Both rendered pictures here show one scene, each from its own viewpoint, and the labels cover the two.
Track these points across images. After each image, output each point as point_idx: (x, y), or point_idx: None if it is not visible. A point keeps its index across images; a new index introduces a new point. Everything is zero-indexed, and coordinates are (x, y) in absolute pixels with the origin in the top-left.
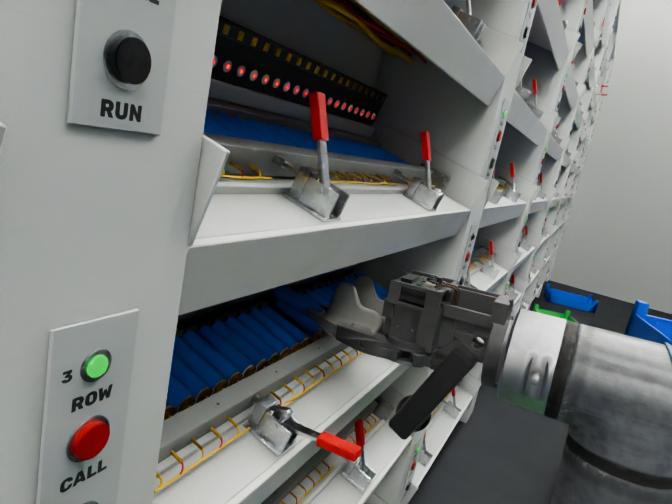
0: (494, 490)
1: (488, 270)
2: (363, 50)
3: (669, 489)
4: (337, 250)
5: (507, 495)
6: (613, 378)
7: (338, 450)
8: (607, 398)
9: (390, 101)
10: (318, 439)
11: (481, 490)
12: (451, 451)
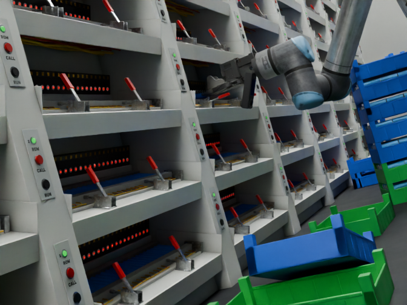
0: (350, 207)
1: (285, 102)
2: (174, 19)
3: (306, 67)
4: (200, 53)
5: (357, 205)
6: (280, 50)
7: (224, 95)
8: (281, 55)
9: (193, 34)
10: (218, 96)
11: (343, 209)
12: (324, 210)
